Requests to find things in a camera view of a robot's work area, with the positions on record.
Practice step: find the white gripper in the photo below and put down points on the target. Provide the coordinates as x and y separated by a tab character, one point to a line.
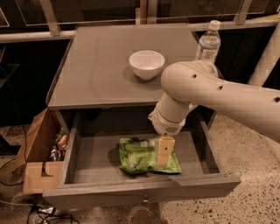
164	125

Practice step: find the green rice chip bag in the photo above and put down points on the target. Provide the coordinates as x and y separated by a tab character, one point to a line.
139	156

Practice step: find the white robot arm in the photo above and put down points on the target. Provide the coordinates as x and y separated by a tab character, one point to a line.
188	84

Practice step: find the metal drawer knob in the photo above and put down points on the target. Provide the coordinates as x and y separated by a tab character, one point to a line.
146	199

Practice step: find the open grey top drawer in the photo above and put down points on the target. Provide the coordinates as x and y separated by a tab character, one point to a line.
91	176

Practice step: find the grey cabinet with counter top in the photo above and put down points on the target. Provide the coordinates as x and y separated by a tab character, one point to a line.
96	72

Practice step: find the white ceramic bowl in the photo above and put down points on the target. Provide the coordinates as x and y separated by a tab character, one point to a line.
146	64

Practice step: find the clear plastic water bottle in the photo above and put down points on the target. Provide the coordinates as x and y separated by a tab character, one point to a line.
209	43

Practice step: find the snack packets in box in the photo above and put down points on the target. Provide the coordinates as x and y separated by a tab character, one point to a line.
59	147

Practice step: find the brown cardboard box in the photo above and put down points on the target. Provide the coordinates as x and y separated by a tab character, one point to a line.
40	174

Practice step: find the metal railing frame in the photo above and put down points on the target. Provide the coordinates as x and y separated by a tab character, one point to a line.
38	20

